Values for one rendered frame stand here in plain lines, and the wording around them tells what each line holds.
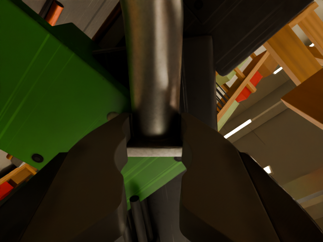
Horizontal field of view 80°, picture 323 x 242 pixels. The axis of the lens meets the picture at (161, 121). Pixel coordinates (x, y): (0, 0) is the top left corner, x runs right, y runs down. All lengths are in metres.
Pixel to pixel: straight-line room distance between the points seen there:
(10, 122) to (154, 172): 0.12
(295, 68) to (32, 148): 0.93
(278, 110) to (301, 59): 6.67
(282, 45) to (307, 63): 0.12
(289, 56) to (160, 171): 0.84
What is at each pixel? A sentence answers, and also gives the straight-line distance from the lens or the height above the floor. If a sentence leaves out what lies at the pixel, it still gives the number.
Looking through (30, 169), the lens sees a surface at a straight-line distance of 5.93.
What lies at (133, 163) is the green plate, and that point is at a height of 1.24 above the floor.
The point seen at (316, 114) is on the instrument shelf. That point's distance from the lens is 0.58.
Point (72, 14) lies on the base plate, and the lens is 0.64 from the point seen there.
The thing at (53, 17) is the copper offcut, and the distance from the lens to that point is 0.56.
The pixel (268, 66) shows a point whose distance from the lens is 4.03.
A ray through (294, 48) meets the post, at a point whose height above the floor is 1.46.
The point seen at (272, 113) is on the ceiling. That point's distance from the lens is 7.62.
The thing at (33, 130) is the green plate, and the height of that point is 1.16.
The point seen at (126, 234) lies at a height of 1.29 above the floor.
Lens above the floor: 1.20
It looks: 7 degrees up
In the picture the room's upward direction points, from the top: 135 degrees clockwise
